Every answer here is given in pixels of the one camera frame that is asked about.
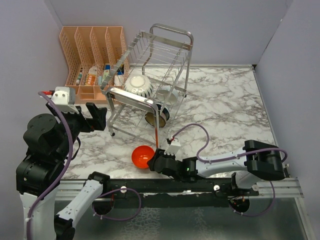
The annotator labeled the peach plastic file organizer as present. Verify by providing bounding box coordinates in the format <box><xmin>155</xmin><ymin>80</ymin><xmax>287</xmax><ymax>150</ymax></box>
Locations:
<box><xmin>59</xmin><ymin>26</ymin><xmax>127</xmax><ymax>105</ymax></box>

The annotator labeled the red bowl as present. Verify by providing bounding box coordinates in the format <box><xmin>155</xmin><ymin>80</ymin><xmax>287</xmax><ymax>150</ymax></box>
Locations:
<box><xmin>131</xmin><ymin>145</ymin><xmax>155</xmax><ymax>169</ymax></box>

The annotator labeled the steel wire dish rack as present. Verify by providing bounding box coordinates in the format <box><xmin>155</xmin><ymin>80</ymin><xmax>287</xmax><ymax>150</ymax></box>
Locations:
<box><xmin>100</xmin><ymin>23</ymin><xmax>194</xmax><ymax>148</ymax></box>

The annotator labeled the small green white tube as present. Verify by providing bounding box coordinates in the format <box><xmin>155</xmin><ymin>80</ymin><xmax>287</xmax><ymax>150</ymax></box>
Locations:
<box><xmin>75</xmin><ymin>71</ymin><xmax>83</xmax><ymax>86</ymax></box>

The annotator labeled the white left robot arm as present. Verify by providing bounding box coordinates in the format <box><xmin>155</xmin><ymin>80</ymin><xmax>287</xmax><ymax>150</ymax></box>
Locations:
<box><xmin>16</xmin><ymin>87</ymin><xmax>111</xmax><ymax>240</ymax></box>

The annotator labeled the black aluminium frame rail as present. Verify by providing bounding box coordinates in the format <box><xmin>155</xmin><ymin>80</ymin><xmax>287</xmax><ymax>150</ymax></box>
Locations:
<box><xmin>40</xmin><ymin>172</ymin><xmax>303</xmax><ymax>210</ymax></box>

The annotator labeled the white bowl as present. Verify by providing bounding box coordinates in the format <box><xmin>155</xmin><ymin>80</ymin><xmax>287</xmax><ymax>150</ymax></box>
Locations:
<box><xmin>161</xmin><ymin>89</ymin><xmax>179</xmax><ymax>106</ymax></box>

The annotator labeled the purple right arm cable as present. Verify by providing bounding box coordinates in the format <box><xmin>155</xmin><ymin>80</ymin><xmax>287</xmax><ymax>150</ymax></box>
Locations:
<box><xmin>170</xmin><ymin>123</ymin><xmax>290</xmax><ymax>218</ymax></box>

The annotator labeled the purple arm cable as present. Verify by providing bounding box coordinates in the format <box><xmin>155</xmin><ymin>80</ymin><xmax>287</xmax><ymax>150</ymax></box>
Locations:
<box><xmin>170</xmin><ymin>123</ymin><xmax>290</xmax><ymax>218</ymax></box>
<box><xmin>26</xmin><ymin>91</ymin><xmax>143</xmax><ymax>240</ymax></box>

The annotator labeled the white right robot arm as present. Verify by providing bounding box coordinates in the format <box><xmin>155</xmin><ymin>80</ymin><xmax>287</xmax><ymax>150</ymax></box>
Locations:
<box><xmin>147</xmin><ymin>140</ymin><xmax>288</xmax><ymax>196</ymax></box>

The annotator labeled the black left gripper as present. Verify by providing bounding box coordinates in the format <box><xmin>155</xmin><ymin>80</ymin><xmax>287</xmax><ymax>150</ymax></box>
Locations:
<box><xmin>48</xmin><ymin>99</ymin><xmax>107</xmax><ymax>159</ymax></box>

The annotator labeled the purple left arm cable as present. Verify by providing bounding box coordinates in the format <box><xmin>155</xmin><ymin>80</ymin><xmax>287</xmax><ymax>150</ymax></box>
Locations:
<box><xmin>26</xmin><ymin>91</ymin><xmax>143</xmax><ymax>240</ymax></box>

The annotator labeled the dark patterned cream-inside bowl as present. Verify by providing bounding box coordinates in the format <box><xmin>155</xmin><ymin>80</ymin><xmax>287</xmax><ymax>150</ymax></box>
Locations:
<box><xmin>145</xmin><ymin>107</ymin><xmax>171</xmax><ymax>127</ymax></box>

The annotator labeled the white blue tube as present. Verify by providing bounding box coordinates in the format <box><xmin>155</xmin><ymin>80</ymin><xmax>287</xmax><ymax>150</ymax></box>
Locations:
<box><xmin>101</xmin><ymin>64</ymin><xmax>113</xmax><ymax>85</ymax></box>

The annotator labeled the orange white packet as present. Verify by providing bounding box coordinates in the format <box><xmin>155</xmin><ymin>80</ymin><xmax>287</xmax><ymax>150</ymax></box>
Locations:
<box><xmin>84</xmin><ymin>65</ymin><xmax>98</xmax><ymax>86</ymax></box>

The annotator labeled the beige speckled bowl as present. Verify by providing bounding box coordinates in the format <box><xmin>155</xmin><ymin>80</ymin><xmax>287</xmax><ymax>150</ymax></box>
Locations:
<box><xmin>123</xmin><ymin>74</ymin><xmax>153</xmax><ymax>99</ymax></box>

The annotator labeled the cream bottle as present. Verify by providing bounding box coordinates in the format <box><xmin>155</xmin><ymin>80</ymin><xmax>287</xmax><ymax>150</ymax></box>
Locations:
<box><xmin>114</xmin><ymin>70</ymin><xmax>125</xmax><ymax>86</ymax></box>

